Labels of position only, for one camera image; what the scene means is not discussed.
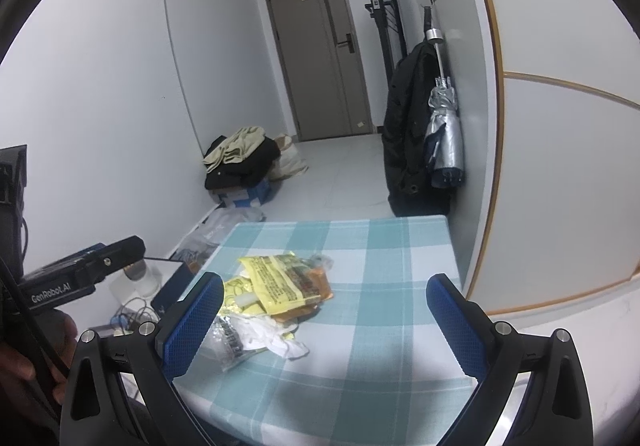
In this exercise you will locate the teal checkered tablecloth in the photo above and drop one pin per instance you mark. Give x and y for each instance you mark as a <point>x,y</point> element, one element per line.
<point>378,370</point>

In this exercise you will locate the person's left hand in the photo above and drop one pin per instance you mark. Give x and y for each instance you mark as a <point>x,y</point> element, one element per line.
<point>16,365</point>

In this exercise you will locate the yellow printed snack bag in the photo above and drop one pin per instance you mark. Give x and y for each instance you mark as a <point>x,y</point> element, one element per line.
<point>281,282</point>

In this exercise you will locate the orange brown snack wrapper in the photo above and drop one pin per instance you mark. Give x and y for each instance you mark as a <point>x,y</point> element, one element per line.
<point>315,277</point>

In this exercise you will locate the grey plastic mailer bag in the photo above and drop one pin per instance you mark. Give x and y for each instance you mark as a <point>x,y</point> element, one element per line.
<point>197,247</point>

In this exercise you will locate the brown entrance door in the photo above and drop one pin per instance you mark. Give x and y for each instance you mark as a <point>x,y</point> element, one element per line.
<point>321,65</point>

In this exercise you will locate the white cream tote bag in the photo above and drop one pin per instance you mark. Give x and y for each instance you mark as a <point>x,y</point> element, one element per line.
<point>290,163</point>

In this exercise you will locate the beige clothing pile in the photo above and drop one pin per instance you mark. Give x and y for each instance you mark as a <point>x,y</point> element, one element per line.
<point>234,149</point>

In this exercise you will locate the silver folded umbrella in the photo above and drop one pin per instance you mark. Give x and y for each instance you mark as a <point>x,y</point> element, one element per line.
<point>443,143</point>

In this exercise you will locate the blue white cardboard box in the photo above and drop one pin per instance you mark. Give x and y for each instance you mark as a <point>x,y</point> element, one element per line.
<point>250,197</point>

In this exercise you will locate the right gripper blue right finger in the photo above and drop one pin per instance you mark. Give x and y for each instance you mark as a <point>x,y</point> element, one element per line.
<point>463,324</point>

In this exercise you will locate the black clothing pile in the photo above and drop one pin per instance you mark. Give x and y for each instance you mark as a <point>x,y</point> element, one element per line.
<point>247,173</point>

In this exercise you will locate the clear plastic wrapper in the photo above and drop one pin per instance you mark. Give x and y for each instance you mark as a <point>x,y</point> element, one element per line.
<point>229,341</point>

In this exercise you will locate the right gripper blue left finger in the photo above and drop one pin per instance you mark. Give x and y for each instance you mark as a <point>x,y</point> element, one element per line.
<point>183,328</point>

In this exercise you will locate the black jacket hanging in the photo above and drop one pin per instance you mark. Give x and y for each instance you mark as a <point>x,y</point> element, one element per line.
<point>410,191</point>

